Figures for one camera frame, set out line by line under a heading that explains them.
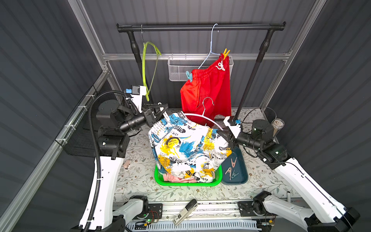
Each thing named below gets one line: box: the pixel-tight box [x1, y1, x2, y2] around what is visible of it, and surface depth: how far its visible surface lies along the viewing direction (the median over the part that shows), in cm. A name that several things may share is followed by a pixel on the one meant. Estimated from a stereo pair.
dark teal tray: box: [221, 146, 249, 186], surface depth 86 cm
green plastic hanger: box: [142, 41, 162, 102], surface depth 60 cm
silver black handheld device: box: [172, 199, 199, 226], surface depth 72 cm
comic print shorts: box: [148, 111, 232, 181], surface depth 64 cm
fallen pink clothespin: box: [122, 159, 131, 171], surface depth 88 cm
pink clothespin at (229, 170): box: [224, 166, 232, 181], surface depth 88 cm
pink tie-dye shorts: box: [162, 173, 197, 183], surface depth 80 cm
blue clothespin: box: [185, 70, 193, 83], surface depth 59 cm
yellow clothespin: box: [223, 48, 231, 61], surface depth 74 cm
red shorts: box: [180, 53, 232, 128], surface depth 67 cm
